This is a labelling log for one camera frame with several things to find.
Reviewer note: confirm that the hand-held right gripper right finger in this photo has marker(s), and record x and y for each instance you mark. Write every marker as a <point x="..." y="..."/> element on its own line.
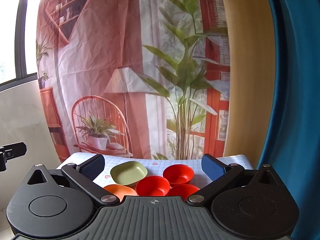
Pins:
<point x="212" y="168"/>

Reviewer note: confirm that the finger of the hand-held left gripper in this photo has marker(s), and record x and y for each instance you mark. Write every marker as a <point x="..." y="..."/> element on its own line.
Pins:
<point x="15" y="150"/>

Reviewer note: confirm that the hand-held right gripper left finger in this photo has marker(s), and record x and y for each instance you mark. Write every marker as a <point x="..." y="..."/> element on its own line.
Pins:
<point x="93" y="167"/>

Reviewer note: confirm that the red bowl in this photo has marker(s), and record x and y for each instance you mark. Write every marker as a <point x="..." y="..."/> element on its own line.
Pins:
<point x="183" y="191"/>
<point x="178" y="173"/>
<point x="152" y="186"/>

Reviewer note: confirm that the orange bowl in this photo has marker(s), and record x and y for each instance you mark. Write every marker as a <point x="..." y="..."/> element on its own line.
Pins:
<point x="120" y="190"/>

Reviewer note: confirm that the green rectangular plate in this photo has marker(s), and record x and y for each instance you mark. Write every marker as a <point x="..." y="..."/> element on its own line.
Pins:
<point x="128" y="173"/>

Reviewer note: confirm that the blue checked tablecloth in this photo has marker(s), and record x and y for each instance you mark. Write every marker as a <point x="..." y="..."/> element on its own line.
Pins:
<point x="155" y="166"/>

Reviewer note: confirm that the yellow panel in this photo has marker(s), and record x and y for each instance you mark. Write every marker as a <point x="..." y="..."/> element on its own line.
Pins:
<point x="250" y="80"/>

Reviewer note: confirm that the printed backdrop cloth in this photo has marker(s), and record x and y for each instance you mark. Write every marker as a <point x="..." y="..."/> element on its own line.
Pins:
<point x="100" y="55"/>

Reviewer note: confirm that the blue curtain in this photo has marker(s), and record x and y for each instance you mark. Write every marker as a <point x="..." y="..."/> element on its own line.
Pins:
<point x="295" y="80"/>

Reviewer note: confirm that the dark window frame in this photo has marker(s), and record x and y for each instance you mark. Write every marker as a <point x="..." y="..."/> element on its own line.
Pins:
<point x="21" y="30"/>

